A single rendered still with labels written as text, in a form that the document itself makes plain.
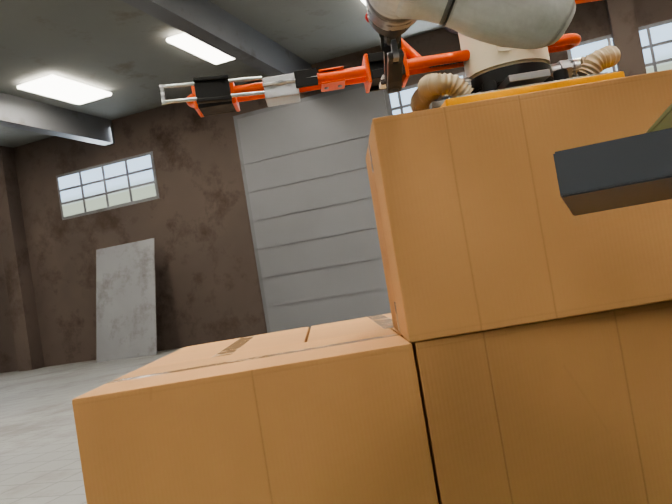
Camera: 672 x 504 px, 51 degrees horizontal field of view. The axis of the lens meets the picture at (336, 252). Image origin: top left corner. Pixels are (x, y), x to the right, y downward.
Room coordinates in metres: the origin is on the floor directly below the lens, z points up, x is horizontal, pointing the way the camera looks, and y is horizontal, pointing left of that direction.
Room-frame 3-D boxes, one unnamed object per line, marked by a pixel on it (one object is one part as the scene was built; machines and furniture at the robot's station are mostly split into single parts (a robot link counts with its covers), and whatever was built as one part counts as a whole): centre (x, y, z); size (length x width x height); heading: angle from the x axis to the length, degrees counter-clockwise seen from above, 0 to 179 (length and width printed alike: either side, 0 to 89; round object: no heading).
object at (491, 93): (1.34, -0.41, 0.98); 0.34 x 0.10 x 0.05; 92
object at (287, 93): (1.42, 0.06, 1.07); 0.07 x 0.07 x 0.04; 2
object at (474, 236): (1.42, -0.40, 0.74); 0.60 x 0.40 x 0.40; 90
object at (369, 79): (1.42, -0.16, 1.08); 0.10 x 0.08 x 0.06; 2
